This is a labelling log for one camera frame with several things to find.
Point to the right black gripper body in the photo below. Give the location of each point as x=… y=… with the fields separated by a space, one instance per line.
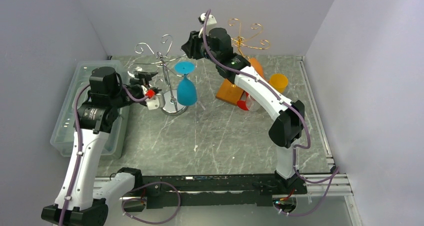
x=215 y=56

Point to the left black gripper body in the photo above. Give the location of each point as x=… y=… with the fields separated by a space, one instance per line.
x=136 y=90

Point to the blue plastic wine glass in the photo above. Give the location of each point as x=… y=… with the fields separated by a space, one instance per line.
x=186 y=90

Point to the red plastic wine glass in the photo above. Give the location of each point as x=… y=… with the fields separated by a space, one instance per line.
x=241 y=103

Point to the clear patterned wine glass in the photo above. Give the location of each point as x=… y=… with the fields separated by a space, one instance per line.
x=252 y=104

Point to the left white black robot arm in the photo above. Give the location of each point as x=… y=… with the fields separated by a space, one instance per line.
x=78 y=202

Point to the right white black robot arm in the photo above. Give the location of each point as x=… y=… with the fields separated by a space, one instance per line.
x=288 y=116

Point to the orange plastic wine glass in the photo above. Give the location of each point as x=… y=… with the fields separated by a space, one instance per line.
x=257 y=66

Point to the yellow plastic wine glass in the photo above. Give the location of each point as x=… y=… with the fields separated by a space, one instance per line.
x=279 y=82

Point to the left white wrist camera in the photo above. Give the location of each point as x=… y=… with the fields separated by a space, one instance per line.
x=154 y=100

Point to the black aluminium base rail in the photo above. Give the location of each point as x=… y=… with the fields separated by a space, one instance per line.
x=262 y=190

